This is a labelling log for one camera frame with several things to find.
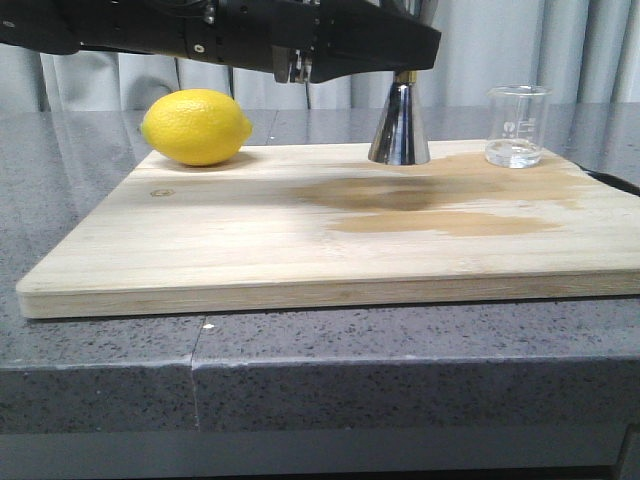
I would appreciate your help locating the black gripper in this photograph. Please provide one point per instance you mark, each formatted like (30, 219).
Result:
(297, 41)

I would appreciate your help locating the steel double jigger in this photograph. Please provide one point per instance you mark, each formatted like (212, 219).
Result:
(399, 138)

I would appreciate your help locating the clear glass beaker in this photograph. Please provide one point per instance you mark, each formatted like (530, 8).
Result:
(518, 115)

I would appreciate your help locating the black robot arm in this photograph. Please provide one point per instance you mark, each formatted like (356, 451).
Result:
(67, 27)

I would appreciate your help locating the yellow lemon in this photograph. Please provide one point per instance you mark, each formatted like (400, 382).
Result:
(196, 127)

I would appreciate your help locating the light wooden cutting board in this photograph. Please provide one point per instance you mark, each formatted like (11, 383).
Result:
(320, 225)

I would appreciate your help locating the grey curtain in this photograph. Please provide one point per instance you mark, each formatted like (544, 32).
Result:
(584, 51)

